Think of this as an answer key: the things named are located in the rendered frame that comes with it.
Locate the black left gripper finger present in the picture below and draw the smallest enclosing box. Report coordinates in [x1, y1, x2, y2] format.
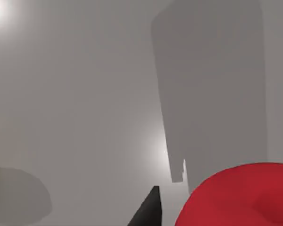
[126, 185, 163, 226]

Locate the red ring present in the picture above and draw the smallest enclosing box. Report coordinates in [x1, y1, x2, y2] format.
[178, 161, 283, 226]

